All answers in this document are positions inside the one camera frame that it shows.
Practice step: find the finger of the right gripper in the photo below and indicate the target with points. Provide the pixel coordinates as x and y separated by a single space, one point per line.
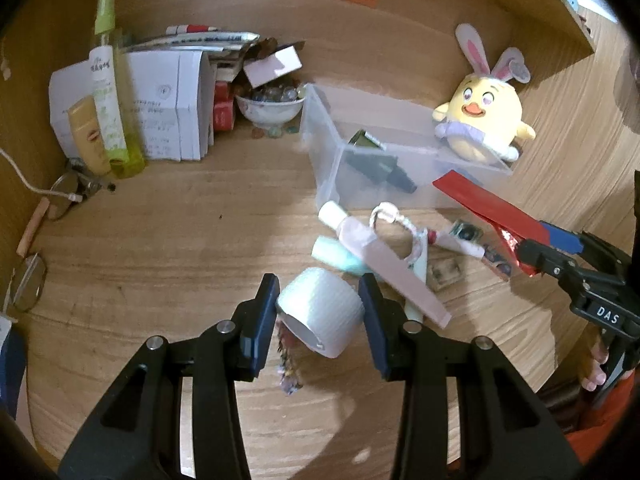
536 258
580 244

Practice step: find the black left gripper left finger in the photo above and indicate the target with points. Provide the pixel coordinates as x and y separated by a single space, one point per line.
133 432

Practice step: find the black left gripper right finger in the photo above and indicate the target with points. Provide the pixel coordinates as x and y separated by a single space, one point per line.
506 432

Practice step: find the red packet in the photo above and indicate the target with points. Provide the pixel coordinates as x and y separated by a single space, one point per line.
509 222

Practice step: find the blue Max razor box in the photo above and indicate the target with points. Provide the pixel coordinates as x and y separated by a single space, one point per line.
497 263

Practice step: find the small green square box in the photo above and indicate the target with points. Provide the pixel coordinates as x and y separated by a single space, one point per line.
466 231

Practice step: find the worn wooden stamp block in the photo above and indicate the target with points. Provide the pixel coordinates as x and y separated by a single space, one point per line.
443 273

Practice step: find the dark green glass bottle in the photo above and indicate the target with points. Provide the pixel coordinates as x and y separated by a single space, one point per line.
375 164

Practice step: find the mint green tube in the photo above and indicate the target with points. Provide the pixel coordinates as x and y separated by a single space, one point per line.
331 252

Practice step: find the white tape roll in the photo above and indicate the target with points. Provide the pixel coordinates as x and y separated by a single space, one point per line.
321 310

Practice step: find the person's right hand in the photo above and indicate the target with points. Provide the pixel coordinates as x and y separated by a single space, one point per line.
594 357

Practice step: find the yellow chick plush toy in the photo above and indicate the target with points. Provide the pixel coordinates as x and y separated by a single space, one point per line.
484 116

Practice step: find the clear plastic storage bin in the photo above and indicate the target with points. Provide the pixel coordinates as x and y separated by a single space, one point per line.
332 115

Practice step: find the yellow green spray bottle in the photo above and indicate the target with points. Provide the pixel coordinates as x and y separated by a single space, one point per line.
109 83

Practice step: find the beige cosmetic tube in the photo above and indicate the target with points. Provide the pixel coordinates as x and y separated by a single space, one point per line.
86 133

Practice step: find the white bowl of marbles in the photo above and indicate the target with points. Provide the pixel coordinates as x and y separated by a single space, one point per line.
268 114

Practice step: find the small white cardboard box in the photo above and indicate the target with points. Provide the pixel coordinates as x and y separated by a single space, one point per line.
280 63

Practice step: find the stack of books papers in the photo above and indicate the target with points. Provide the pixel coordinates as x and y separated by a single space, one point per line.
226 53

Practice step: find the red white marker pen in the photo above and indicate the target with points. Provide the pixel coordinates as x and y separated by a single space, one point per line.
189 29

